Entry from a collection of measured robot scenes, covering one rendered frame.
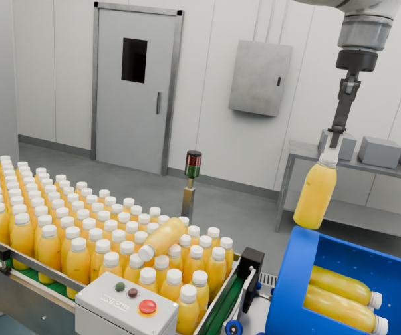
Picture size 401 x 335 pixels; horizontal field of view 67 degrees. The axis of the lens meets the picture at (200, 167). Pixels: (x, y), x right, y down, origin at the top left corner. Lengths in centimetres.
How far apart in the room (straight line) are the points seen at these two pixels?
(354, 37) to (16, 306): 118
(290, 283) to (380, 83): 354
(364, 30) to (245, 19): 342
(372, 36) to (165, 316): 68
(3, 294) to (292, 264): 92
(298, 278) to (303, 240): 10
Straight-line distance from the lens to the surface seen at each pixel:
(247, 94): 379
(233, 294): 109
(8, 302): 124
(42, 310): 111
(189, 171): 123
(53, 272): 102
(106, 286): 76
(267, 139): 405
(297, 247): 77
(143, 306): 69
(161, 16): 431
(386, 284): 102
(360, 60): 70
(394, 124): 419
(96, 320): 74
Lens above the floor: 159
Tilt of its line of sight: 18 degrees down
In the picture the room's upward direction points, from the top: 8 degrees clockwise
